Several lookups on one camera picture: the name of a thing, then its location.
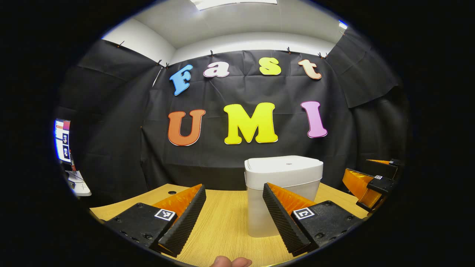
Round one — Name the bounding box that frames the wooden desktop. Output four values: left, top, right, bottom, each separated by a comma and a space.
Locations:
90, 184, 371, 267

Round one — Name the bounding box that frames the computer monitor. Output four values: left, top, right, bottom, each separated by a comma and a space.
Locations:
55, 119, 72, 164

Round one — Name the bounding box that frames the black backdrop cloth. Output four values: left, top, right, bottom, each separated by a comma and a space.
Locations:
56, 28, 409, 208

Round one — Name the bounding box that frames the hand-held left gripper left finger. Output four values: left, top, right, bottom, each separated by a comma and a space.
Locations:
104, 184, 207, 258

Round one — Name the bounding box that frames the white side table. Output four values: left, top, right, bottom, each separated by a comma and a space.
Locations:
67, 171, 92, 197

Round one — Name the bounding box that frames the white desktop garbage bin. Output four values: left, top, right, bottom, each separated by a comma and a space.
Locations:
244, 156, 324, 238

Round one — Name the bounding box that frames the large ceiling light panel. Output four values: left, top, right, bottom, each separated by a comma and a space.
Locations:
190, 0, 278, 10

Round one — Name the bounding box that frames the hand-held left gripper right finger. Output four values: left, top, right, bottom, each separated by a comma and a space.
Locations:
262, 182, 364, 257

